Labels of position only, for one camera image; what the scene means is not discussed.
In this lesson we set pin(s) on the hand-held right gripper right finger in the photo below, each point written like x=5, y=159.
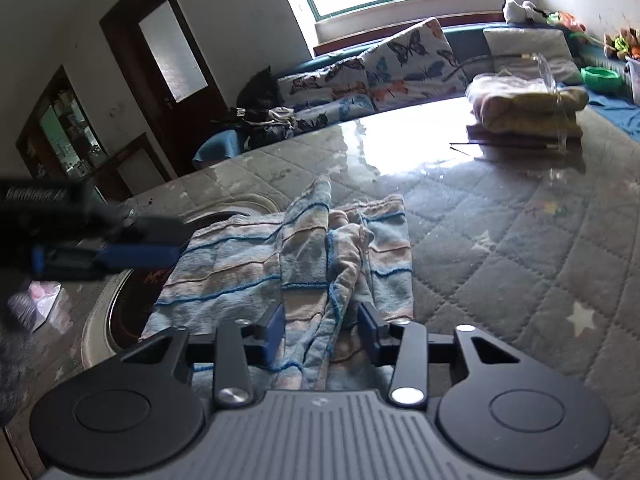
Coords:
x=367, y=332

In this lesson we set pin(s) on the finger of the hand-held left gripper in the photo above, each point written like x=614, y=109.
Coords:
x=140, y=256
x=155, y=230

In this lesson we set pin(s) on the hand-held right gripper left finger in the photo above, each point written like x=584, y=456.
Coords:
x=276, y=332

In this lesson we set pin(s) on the blue striped garment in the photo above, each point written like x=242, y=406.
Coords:
x=225, y=270

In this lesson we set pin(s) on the folded yellow clothes stack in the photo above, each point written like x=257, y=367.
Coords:
x=520, y=105

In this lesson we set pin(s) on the round inset cooktop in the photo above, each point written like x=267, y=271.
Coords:
x=125, y=305

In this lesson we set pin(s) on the dark wooden side desk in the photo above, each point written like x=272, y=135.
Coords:
x=135, y=165

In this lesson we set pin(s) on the pink white plastic bag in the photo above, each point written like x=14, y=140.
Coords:
x=40, y=305

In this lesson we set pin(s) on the glass door cabinet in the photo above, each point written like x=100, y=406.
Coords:
x=65, y=130

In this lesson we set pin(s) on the blue chair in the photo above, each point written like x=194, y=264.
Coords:
x=217, y=147

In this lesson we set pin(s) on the dark wooden door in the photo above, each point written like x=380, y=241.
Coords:
x=135, y=85

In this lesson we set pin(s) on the black bag pile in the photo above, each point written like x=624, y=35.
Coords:
x=260, y=100

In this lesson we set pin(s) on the flat butterfly print cushion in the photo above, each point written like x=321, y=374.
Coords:
x=345, y=110

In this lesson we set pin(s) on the long butterfly print cushion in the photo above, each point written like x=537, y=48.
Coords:
x=330, y=85

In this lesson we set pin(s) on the large butterfly print cushion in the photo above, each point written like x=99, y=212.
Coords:
x=415, y=60

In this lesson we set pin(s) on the clear plastic container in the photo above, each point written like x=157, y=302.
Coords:
x=552, y=90

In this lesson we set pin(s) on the white pillow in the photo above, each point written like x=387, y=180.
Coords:
x=530, y=50

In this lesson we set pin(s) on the blue mat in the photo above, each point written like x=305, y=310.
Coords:
x=617, y=112

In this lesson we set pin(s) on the green plastic bowl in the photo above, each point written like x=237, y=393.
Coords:
x=602, y=79

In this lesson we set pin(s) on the white plush toy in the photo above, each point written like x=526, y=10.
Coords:
x=522, y=10

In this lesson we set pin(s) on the clear plastic storage box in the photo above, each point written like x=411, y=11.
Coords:
x=634, y=82

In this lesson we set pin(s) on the colourful toy pile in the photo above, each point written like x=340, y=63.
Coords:
x=565, y=21

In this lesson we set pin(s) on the plush toy group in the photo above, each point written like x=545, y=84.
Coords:
x=622, y=44

